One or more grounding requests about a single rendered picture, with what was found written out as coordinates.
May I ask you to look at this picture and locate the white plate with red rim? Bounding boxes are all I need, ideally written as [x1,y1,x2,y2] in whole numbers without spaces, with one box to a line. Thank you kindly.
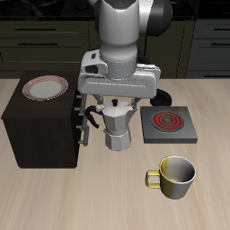
[22,75,69,102]

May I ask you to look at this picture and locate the dark grey stove plate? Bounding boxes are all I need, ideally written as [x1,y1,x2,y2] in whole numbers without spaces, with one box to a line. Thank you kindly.
[139,105,199,145]

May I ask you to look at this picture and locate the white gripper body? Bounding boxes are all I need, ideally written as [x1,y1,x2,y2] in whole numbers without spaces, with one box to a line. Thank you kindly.
[76,64,162,100]

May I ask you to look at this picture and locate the dark wooden cabinet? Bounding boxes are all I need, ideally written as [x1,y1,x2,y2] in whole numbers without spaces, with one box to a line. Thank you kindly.
[1,70,91,170]

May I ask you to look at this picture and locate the dark kitchen cupboards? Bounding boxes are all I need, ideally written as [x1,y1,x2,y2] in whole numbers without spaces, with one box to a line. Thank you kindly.
[0,0,230,80]

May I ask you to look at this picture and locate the yellow and white mug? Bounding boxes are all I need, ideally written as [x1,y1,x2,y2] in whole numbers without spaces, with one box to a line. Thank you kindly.
[145,155,198,200]

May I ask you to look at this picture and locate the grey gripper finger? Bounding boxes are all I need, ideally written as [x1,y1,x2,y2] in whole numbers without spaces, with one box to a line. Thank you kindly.
[94,93,105,105]
[131,97,142,109]

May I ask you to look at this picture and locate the silver moka pot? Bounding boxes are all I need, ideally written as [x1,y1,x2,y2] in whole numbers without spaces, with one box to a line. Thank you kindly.
[84,98,139,152]

